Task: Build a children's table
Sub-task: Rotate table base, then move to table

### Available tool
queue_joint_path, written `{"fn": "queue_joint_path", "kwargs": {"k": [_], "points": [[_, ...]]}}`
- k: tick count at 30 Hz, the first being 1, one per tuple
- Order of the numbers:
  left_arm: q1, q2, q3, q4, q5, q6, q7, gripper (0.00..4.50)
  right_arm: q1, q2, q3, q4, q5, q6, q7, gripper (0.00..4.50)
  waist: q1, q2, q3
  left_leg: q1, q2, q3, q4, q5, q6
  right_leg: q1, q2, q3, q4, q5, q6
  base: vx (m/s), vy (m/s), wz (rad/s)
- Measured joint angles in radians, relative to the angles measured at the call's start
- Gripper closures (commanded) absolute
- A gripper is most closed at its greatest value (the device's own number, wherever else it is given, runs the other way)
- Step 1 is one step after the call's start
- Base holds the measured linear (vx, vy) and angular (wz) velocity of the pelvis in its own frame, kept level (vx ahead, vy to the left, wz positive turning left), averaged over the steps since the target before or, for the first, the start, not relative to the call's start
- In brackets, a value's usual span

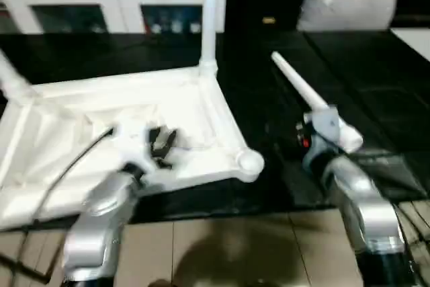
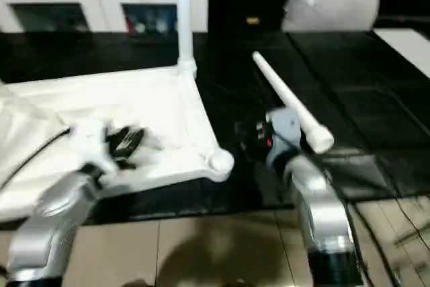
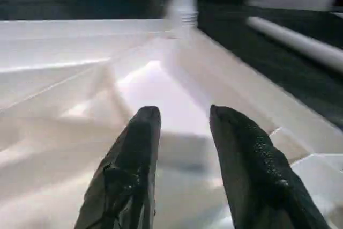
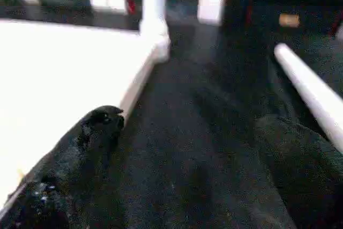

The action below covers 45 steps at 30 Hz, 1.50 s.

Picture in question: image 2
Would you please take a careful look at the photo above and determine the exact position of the white plastic table top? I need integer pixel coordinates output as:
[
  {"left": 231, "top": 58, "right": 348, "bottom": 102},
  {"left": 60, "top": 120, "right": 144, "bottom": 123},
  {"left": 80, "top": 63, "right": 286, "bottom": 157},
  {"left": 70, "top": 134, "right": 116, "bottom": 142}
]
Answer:
[{"left": 0, "top": 65, "right": 235, "bottom": 224}]

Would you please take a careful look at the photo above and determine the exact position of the white plastic table leg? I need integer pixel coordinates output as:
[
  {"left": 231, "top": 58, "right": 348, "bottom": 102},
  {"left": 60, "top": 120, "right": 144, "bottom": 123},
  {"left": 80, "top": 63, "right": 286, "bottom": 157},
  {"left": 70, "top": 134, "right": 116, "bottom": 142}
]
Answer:
[
  {"left": 175, "top": 0, "right": 198, "bottom": 78},
  {"left": 252, "top": 50, "right": 335, "bottom": 153}
]

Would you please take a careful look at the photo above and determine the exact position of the brown rounded robot part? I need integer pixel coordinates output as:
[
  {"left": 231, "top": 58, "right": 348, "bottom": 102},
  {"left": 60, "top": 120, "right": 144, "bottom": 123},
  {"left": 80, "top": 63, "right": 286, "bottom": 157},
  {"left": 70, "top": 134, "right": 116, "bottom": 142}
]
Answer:
[{"left": 124, "top": 278, "right": 159, "bottom": 287}]

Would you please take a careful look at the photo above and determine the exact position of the light grey cushion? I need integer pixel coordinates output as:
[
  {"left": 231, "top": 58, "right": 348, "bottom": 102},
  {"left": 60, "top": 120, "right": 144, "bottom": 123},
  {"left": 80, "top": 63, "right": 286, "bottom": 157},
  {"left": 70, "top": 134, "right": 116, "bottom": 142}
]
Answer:
[{"left": 281, "top": 0, "right": 382, "bottom": 32}]

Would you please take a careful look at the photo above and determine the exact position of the white flat board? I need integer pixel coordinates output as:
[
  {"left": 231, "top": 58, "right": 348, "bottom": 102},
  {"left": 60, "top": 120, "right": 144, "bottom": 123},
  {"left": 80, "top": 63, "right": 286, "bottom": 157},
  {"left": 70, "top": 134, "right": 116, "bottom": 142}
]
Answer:
[{"left": 374, "top": 27, "right": 430, "bottom": 78}]

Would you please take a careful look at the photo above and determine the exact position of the black metal rod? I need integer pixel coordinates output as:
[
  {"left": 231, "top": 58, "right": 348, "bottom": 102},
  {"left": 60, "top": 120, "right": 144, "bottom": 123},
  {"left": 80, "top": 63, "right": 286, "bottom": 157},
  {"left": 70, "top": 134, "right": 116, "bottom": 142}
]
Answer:
[{"left": 392, "top": 228, "right": 426, "bottom": 245}]

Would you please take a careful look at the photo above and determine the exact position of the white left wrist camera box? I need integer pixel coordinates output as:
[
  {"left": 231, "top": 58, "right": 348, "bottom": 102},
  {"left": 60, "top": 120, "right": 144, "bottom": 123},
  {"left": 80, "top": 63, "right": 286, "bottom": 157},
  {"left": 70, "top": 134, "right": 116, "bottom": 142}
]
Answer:
[{"left": 69, "top": 122, "right": 118, "bottom": 175}]

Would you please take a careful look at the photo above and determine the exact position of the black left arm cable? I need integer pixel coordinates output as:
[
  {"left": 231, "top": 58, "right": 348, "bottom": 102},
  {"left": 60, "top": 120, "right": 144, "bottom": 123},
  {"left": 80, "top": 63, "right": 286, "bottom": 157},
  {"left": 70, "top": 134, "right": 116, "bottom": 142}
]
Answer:
[{"left": 0, "top": 127, "right": 73, "bottom": 189}]

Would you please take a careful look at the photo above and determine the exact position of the black floor cable tangle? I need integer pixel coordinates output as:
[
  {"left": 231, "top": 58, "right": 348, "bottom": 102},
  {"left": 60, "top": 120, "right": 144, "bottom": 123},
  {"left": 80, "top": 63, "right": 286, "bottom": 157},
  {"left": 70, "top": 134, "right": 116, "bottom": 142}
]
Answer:
[{"left": 352, "top": 196, "right": 430, "bottom": 287}]

